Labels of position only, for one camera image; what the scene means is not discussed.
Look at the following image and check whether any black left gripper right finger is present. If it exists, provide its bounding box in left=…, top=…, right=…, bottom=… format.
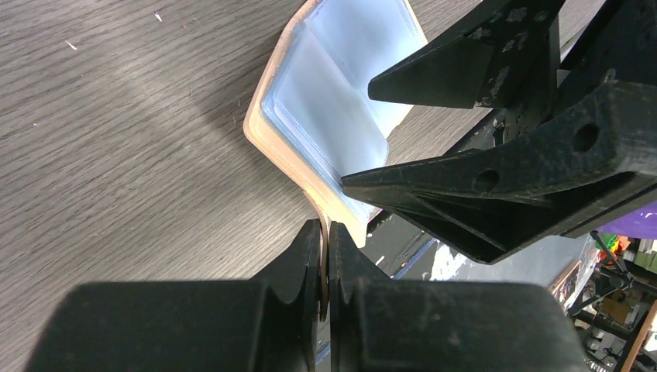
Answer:
left=328, top=222, right=586, bottom=371

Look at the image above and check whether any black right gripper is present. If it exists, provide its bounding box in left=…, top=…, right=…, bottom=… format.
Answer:
left=367, top=0, right=656, bottom=144

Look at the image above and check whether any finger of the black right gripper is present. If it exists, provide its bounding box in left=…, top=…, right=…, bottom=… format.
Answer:
left=342, top=81, right=656, bottom=264

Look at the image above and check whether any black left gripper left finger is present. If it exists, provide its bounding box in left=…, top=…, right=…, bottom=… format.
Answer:
left=26, top=219, right=322, bottom=371

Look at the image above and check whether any beige card holder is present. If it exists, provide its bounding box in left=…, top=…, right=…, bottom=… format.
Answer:
left=243, top=0, right=427, bottom=320

